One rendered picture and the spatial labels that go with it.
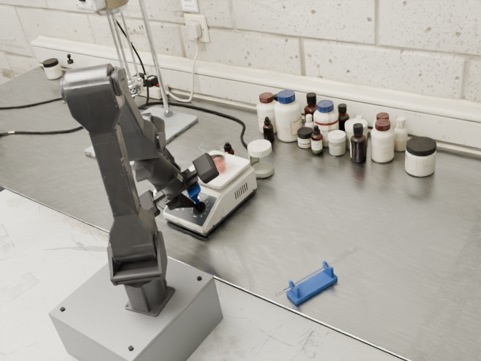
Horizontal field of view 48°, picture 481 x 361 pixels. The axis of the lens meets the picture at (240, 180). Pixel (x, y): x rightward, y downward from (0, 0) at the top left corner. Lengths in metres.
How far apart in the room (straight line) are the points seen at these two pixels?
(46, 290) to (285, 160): 0.66
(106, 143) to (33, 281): 0.52
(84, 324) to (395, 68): 0.96
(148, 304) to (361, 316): 0.37
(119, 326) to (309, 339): 0.32
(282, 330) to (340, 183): 0.46
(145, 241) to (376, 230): 0.52
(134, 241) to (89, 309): 0.17
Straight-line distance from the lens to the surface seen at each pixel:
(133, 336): 0.91
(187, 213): 1.23
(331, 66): 1.54
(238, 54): 1.70
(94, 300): 0.99
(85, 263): 1.25
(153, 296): 0.92
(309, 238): 1.17
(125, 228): 0.86
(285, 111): 1.45
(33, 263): 1.31
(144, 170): 1.04
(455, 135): 1.43
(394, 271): 1.10
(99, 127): 0.80
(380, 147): 1.37
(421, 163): 1.32
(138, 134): 0.97
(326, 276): 1.07
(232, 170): 1.25
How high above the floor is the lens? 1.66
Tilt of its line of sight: 34 degrees down
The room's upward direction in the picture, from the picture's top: 10 degrees counter-clockwise
